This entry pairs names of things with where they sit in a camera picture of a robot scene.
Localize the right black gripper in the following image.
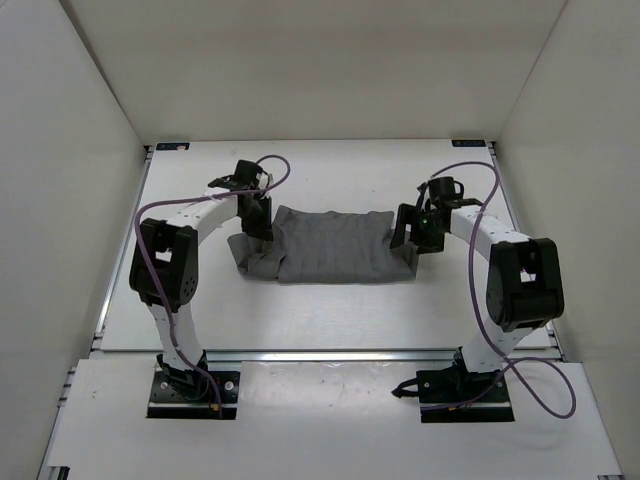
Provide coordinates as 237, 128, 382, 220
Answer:
390, 205, 445, 255

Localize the grey pleated skirt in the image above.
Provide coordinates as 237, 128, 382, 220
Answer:
227, 205, 418, 285

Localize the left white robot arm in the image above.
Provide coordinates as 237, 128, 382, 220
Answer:
129, 160, 273, 398

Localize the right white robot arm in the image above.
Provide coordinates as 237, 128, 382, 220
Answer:
391, 176, 565, 401

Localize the right blue table label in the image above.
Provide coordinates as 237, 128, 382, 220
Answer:
451, 139, 486, 148

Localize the blue table label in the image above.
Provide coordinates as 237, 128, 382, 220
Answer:
451, 139, 486, 148
155, 142, 190, 151

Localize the left blue table label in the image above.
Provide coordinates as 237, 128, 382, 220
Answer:
155, 142, 190, 151

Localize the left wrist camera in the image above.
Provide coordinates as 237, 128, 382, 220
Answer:
257, 171, 275, 191

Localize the aluminium table rail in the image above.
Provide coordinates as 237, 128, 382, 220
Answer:
206, 349, 455, 363

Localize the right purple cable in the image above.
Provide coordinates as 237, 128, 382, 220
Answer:
422, 160, 577, 419

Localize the purple cable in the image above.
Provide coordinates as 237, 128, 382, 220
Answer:
422, 160, 577, 419
134, 153, 292, 406

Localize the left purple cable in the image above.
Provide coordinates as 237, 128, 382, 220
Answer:
134, 153, 292, 406

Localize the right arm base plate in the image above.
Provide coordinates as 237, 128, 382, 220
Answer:
391, 357, 515, 424

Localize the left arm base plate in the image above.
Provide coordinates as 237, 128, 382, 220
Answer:
146, 367, 241, 421

